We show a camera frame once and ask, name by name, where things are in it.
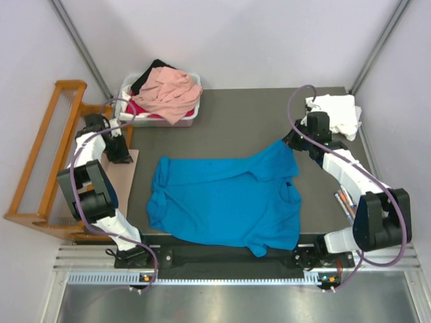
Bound blue t shirt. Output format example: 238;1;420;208
147;141;302;257

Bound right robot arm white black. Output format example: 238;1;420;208
283;111;412;266

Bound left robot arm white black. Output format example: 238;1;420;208
57;113;153;268

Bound folded white t shirts stack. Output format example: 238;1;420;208
305;94;362;141

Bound pink cardboard sheet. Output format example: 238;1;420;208
101;149;139;218

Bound red t shirt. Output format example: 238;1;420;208
125;100;162;118

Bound black t shirt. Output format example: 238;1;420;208
131;59;173;95

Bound white plastic laundry bin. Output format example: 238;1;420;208
115;67;203;127

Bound pink t shirt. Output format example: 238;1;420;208
132;67;203;125

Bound markers on table edge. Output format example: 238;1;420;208
334;186;357;225

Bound wooden drying rack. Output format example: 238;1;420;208
4;80;109;242

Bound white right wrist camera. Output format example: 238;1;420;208
305;101;323;113

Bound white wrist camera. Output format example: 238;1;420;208
109;118;123;138
305;101;323;113

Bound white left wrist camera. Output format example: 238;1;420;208
109;118;123;138

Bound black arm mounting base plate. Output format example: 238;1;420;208
113;235;358;271

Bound white slotted cable duct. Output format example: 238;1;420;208
68;271;322;286

